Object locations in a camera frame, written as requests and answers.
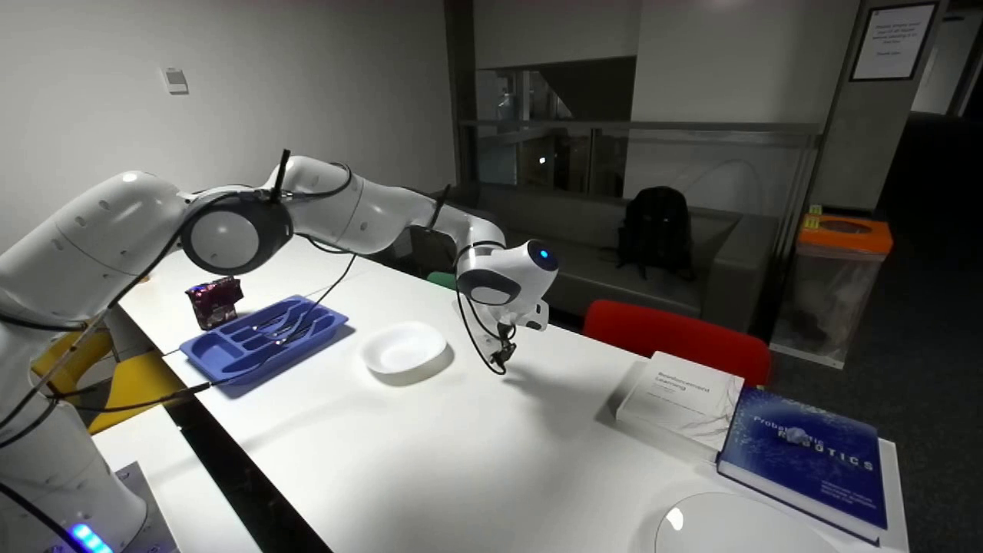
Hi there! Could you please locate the small white plate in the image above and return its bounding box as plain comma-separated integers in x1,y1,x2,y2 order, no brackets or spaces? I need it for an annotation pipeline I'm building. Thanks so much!
360,320,449,376

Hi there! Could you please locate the grey sofa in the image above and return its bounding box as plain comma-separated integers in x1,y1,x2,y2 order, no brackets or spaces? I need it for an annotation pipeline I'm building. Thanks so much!
399,183,781,333

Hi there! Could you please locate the red chair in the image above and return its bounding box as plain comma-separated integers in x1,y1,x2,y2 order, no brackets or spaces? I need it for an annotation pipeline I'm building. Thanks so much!
581,299,773,389

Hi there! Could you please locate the white book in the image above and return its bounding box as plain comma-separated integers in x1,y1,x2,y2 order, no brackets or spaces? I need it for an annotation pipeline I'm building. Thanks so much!
614,350,746,455

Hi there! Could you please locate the black backpack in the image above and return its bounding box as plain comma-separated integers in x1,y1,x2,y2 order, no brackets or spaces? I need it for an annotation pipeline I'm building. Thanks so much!
616,185,697,282

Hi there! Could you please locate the heap of dark cutlery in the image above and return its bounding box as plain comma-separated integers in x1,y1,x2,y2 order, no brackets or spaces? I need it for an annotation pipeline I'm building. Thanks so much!
244,310,328,348

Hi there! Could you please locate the glass railing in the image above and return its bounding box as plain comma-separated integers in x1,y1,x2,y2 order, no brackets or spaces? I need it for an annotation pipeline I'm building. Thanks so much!
458,118,824,254

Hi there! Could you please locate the blue cutlery tray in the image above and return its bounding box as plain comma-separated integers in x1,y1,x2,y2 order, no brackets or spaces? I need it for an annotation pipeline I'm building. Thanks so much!
180,295,350,386

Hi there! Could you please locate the small maroon box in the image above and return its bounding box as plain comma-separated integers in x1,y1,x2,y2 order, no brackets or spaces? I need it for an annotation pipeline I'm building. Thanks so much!
185,276,245,332

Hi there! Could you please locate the blue book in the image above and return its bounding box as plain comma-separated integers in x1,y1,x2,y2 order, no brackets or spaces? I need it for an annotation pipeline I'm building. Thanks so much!
715,386,890,545

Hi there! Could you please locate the clear bin with orange lid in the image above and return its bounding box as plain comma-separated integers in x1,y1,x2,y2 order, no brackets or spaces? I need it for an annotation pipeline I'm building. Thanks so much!
770,204,895,370

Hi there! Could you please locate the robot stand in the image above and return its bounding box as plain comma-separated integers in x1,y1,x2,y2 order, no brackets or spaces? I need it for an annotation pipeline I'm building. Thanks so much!
46,406,263,553

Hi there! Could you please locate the yellow chair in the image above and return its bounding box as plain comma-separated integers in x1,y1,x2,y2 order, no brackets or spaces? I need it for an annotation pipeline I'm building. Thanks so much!
29,326,187,436

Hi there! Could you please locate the framed notice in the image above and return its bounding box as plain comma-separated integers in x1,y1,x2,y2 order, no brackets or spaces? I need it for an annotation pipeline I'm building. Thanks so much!
848,1,940,83

